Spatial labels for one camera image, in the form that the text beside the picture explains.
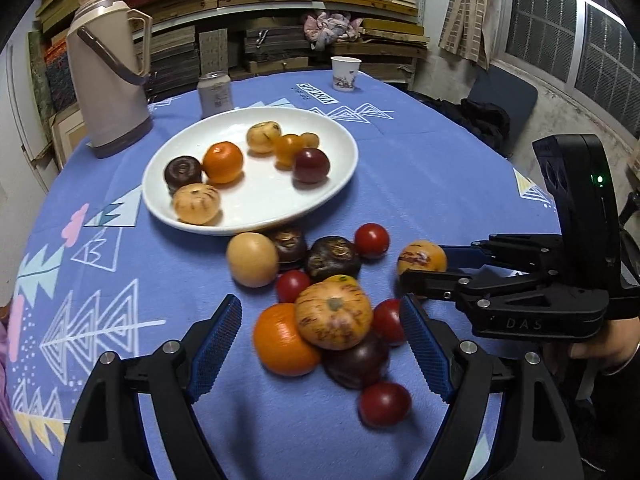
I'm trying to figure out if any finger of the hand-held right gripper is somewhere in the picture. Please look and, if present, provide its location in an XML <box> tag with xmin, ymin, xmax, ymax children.
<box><xmin>441</xmin><ymin>234</ymin><xmax>564</xmax><ymax>274</ymax></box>
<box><xmin>398</xmin><ymin>269</ymin><xmax>488</xmax><ymax>312</ymax></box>

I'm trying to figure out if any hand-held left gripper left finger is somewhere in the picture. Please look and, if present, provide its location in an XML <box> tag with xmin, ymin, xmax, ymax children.
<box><xmin>57</xmin><ymin>294</ymin><xmax>244</xmax><ymax>480</ymax></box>

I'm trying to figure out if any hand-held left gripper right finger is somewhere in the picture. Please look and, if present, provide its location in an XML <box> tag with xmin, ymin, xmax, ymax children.
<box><xmin>398</xmin><ymin>293</ymin><xmax>586</xmax><ymax>480</ymax></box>

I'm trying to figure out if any orange striped pepino melon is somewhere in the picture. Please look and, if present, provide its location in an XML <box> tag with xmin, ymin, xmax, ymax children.
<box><xmin>397</xmin><ymin>240</ymin><xmax>448</xmax><ymax>278</ymax></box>

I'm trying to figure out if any orange mandarin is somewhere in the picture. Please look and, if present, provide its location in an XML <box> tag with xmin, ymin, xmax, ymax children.
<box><xmin>253</xmin><ymin>302</ymin><xmax>323</xmax><ymax>377</ymax></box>
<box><xmin>202</xmin><ymin>141</ymin><xmax>245</xmax><ymax>184</ymax></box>

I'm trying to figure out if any dark purple tomato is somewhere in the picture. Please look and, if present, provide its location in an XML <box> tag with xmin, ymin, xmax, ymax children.
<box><xmin>322</xmin><ymin>332</ymin><xmax>391</xmax><ymax>391</ymax></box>

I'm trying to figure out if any plain yellow pepino melon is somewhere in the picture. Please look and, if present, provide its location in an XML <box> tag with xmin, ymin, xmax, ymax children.
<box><xmin>226</xmin><ymin>231</ymin><xmax>280</xmax><ymax>288</ymax></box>

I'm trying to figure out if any large striped pepino melon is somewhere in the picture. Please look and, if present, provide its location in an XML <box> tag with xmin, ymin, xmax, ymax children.
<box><xmin>294</xmin><ymin>280</ymin><xmax>374</xmax><ymax>350</ymax></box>

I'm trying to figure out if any dark water chestnut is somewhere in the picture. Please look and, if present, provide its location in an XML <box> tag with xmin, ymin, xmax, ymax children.
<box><xmin>305</xmin><ymin>236</ymin><xmax>362</xmax><ymax>283</ymax></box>
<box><xmin>164</xmin><ymin>155</ymin><xmax>203</xmax><ymax>195</ymax></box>
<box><xmin>266</xmin><ymin>226</ymin><xmax>309</xmax><ymax>271</ymax></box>

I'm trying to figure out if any pale striped pepino melon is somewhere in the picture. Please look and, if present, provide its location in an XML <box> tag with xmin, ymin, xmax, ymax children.
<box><xmin>172</xmin><ymin>183</ymin><xmax>222</xmax><ymax>225</ymax></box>

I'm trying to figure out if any white oval plate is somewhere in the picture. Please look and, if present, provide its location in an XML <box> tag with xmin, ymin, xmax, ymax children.
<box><xmin>142</xmin><ymin>106</ymin><xmax>359</xmax><ymax>237</ymax></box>

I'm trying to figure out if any maroon purple tomato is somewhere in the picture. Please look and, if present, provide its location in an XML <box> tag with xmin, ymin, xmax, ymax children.
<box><xmin>292</xmin><ymin>148</ymin><xmax>331</xmax><ymax>184</ymax></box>

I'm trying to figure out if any orange round tomato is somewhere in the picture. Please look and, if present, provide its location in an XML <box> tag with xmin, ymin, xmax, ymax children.
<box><xmin>274</xmin><ymin>133</ymin><xmax>306</xmax><ymax>168</ymax></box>

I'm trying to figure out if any yellow spotted pepino melon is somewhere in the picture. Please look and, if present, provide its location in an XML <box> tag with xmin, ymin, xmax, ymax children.
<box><xmin>246</xmin><ymin>121</ymin><xmax>281</xmax><ymax>156</ymax></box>

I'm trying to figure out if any person's right hand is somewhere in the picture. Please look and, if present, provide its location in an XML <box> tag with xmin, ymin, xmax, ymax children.
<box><xmin>544</xmin><ymin>317</ymin><xmax>640</xmax><ymax>375</ymax></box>

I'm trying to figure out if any blue printed tablecloth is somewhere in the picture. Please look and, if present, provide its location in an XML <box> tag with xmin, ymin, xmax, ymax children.
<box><xmin>5</xmin><ymin>71</ymin><xmax>566</xmax><ymax>480</ymax></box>

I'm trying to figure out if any black cloth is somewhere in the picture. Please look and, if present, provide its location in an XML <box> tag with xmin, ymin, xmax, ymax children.
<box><xmin>414</xmin><ymin>97</ymin><xmax>512</xmax><ymax>157</ymax></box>

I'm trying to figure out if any dark blue chair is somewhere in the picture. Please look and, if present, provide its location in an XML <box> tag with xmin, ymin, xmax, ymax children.
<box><xmin>467</xmin><ymin>67</ymin><xmax>539</xmax><ymax>136</ymax></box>

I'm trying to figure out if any white floral paper cup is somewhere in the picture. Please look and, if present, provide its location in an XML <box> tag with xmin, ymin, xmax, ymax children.
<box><xmin>330</xmin><ymin>56</ymin><xmax>362</xmax><ymax>92</ymax></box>

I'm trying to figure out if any beige checked curtain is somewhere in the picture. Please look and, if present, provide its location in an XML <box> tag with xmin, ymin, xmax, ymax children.
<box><xmin>440</xmin><ymin>0</ymin><xmax>502</xmax><ymax>70</ymax></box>

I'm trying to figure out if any white drink can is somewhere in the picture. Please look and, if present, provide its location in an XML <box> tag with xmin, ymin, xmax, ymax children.
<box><xmin>197</xmin><ymin>71</ymin><xmax>235</xmax><ymax>120</ymax></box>

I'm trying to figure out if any white metal shelf rack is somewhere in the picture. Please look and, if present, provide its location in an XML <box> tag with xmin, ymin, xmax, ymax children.
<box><xmin>30</xmin><ymin>0</ymin><xmax>431</xmax><ymax>111</ymax></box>

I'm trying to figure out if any pink crumpled cloth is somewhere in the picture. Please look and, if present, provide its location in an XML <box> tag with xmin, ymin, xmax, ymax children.
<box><xmin>302</xmin><ymin>10</ymin><xmax>363</xmax><ymax>52</ymax></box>

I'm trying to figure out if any beige thermos flask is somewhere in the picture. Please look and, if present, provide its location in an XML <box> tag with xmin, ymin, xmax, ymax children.
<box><xmin>66</xmin><ymin>0</ymin><xmax>153</xmax><ymax>159</ymax></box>

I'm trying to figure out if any grey patterned panel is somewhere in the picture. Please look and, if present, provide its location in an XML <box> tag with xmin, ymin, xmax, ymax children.
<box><xmin>200</xmin><ymin>29</ymin><xmax>229</xmax><ymax>76</ymax></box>

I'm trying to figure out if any stack of patterned fabric boxes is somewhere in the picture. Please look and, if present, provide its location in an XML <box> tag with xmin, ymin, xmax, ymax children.
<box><xmin>27</xmin><ymin>30</ymin><xmax>81</xmax><ymax>116</ymax></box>

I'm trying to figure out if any window with wire mesh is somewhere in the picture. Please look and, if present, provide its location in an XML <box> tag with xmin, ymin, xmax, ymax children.
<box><xmin>492</xmin><ymin>0</ymin><xmax>640</xmax><ymax>141</ymax></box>

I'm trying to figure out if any wooden picture frame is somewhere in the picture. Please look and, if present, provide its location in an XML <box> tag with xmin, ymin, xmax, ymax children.
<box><xmin>47</xmin><ymin>105</ymin><xmax>93</xmax><ymax>161</ymax></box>

